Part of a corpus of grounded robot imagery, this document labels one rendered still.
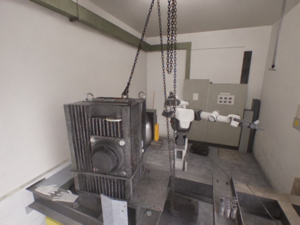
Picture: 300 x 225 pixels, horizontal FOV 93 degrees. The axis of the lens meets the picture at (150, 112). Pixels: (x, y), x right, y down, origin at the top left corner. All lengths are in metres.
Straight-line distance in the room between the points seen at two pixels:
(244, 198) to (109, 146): 1.57
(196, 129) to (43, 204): 3.36
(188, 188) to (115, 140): 1.28
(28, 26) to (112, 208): 1.82
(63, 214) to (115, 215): 0.96
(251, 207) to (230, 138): 2.28
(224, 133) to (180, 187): 2.38
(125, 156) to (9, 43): 1.47
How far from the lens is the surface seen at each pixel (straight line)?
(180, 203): 2.28
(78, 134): 1.19
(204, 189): 2.01
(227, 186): 1.92
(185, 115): 1.92
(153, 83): 4.33
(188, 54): 4.05
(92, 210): 1.60
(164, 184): 1.40
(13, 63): 1.90
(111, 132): 1.03
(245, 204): 2.12
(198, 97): 3.87
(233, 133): 4.12
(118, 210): 1.11
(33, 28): 2.07
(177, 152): 2.05
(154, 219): 1.47
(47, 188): 2.00
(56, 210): 2.07
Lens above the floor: 1.79
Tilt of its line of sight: 13 degrees down
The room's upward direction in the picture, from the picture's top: straight up
